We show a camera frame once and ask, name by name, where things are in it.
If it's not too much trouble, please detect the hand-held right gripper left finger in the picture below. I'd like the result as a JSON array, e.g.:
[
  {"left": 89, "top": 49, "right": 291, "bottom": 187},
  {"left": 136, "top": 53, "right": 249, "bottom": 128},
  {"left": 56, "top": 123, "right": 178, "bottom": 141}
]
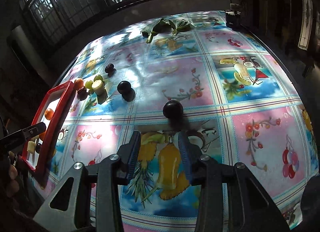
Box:
[{"left": 32, "top": 131, "right": 141, "bottom": 232}]

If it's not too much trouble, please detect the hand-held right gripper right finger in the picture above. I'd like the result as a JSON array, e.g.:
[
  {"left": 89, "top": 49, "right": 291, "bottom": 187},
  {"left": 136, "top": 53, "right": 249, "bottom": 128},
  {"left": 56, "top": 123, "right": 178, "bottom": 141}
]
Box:
[{"left": 178, "top": 131, "right": 290, "bottom": 232}]

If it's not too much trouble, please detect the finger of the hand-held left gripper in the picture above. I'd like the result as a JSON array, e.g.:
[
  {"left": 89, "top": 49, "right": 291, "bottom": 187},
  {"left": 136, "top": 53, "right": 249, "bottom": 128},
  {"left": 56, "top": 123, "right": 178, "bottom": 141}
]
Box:
[{"left": 24, "top": 123, "right": 47, "bottom": 139}]

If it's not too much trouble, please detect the red rimmed tray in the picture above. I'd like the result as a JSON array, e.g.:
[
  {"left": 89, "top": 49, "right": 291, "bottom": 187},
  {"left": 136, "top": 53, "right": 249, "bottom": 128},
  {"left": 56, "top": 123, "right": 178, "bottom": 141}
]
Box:
[{"left": 22, "top": 81, "right": 76, "bottom": 172}]

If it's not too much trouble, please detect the person's left hand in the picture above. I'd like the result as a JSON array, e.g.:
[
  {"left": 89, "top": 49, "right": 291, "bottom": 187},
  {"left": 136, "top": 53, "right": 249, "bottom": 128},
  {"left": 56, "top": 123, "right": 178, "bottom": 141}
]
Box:
[{"left": 6, "top": 153, "right": 20, "bottom": 197}]

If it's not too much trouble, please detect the small green leaf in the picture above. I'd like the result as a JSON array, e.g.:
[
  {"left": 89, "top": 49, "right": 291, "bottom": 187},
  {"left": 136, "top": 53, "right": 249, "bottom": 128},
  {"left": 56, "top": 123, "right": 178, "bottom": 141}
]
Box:
[{"left": 172, "top": 19, "right": 193, "bottom": 36}]

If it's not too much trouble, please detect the large green leaf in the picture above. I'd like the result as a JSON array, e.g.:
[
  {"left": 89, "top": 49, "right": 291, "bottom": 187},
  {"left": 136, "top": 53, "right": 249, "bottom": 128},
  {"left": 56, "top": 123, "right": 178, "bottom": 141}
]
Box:
[{"left": 141, "top": 19, "right": 173, "bottom": 43}]

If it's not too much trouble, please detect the dark small box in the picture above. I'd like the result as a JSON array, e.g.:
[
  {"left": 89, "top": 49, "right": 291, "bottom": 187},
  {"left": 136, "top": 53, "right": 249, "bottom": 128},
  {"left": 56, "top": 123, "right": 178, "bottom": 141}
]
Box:
[{"left": 225, "top": 3, "right": 242, "bottom": 30}]

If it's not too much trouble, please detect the wooden cabinet with glass panels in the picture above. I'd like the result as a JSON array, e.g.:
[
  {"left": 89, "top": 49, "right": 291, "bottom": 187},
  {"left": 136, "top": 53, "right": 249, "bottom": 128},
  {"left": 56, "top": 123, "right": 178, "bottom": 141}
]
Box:
[{"left": 275, "top": 0, "right": 320, "bottom": 77}]

